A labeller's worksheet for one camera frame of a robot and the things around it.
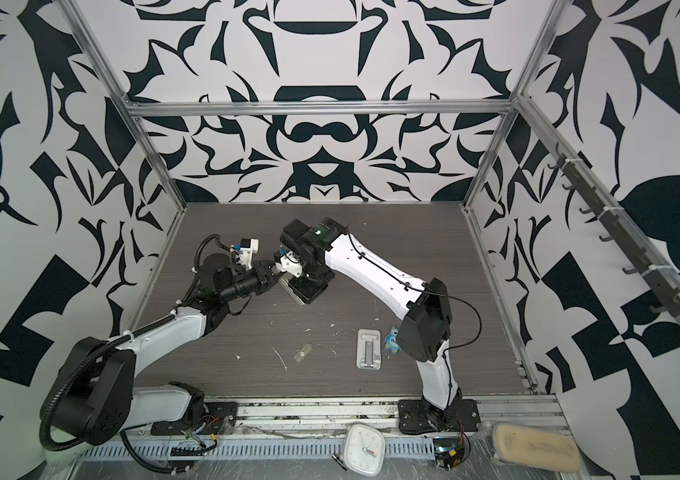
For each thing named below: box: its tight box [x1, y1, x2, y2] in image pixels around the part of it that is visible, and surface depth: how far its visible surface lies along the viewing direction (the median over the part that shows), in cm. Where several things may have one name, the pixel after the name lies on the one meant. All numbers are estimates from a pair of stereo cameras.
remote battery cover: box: [293, 343, 313, 364], surface depth 87 cm
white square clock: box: [344, 424, 386, 477], surface depth 69 cm
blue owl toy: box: [384, 325, 402, 355], surface depth 87 cm
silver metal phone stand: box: [356, 329, 382, 371], surface depth 86 cm
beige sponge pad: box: [492, 424, 581, 473], surface depth 69 cm
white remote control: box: [278, 278, 305, 306], surface depth 79 cm
